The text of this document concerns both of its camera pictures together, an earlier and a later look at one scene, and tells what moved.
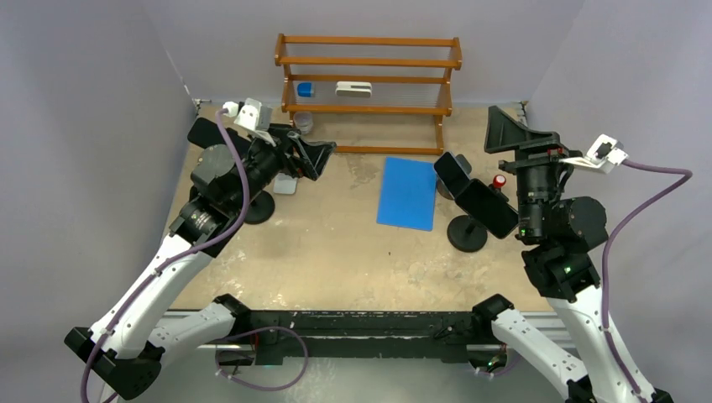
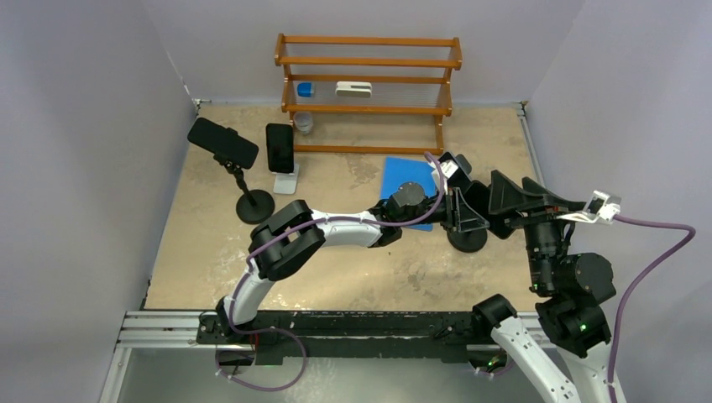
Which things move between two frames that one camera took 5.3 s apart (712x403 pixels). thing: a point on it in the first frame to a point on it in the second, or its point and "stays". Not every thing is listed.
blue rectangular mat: (407, 195) stays
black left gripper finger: (316, 154) to (466, 218)
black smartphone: (489, 207) stays
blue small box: (304, 89) stays
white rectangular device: (353, 89) stays
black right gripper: (503, 133) to (507, 196)
